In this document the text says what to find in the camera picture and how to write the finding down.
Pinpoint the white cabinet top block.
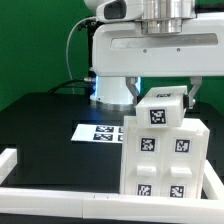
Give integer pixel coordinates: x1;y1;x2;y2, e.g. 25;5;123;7
136;86;187;128

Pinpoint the white door panel with tags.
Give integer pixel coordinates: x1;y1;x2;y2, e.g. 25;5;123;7
161;128;204;198

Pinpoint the white obstacle fence piece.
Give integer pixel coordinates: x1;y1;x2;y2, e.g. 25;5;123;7
203;160;224;200
0;148;17;185

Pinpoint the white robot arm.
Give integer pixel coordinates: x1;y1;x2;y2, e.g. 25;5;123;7
84;0;224;107

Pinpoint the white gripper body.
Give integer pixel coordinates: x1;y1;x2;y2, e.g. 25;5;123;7
92;14;224;77

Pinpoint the white obstacle fence front bar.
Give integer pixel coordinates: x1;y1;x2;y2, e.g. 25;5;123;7
0;187;224;224

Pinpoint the white obstacle fence left piece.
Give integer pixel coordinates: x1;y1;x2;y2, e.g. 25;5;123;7
0;148;17;185

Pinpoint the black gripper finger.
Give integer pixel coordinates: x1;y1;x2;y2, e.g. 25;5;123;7
188;76;202;109
125;77;140;104

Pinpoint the white sheet with tags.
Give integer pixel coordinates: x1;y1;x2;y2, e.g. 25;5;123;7
71;124;123;143

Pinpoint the white cabinet body box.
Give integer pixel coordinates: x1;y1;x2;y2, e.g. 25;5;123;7
120;116;210;195

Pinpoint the black cable bundle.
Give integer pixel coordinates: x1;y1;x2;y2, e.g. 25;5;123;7
47;79;98;95

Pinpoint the grey cable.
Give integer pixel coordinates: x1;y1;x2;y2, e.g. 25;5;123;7
65;17;92;96

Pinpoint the black camera on stand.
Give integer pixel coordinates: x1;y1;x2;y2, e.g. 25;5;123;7
78;17;97;31

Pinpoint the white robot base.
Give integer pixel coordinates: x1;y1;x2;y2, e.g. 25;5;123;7
90;76;141;111

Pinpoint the white obstacle fence right piece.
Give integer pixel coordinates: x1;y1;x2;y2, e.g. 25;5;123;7
203;160;224;200

